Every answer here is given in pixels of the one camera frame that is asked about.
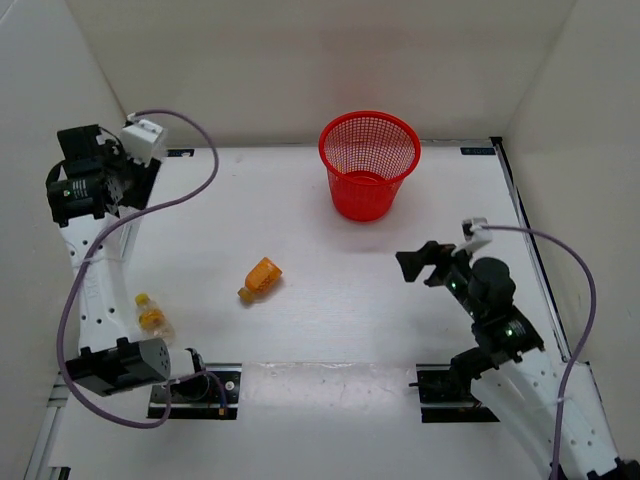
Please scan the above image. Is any clear bottle yellow cap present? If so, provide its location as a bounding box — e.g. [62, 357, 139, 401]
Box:
[135, 293, 175, 346]

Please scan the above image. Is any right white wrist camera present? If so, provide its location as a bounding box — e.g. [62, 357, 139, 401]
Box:
[452, 217, 493, 256]

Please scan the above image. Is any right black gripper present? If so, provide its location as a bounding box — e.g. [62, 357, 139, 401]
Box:
[395, 240, 483, 320]

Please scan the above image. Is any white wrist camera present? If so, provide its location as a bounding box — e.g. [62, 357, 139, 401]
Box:
[119, 114, 168, 167]
[452, 217, 493, 256]

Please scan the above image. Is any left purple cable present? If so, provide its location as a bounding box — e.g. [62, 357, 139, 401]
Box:
[57, 108, 221, 430]

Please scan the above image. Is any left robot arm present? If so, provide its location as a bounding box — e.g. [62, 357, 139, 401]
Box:
[45, 119, 210, 400]

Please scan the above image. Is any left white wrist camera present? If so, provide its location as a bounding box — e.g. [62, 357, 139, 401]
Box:
[119, 114, 168, 167]

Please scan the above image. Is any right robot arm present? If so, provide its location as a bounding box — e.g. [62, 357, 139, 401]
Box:
[395, 241, 639, 479]

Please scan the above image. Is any red mesh plastic bin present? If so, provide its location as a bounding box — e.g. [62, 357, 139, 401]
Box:
[318, 110, 421, 223]

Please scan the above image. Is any orange plastic bottle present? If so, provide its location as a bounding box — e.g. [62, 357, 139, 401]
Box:
[237, 257, 282, 304]

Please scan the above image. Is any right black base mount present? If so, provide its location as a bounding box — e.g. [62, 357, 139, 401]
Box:
[409, 364, 498, 424]

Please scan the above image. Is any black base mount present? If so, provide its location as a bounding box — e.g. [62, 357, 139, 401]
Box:
[147, 364, 242, 421]
[409, 364, 498, 424]

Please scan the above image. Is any left aluminium frame rail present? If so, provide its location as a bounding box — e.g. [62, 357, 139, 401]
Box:
[24, 149, 156, 480]

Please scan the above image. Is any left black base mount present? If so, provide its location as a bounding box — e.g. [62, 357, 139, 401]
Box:
[147, 364, 242, 421]

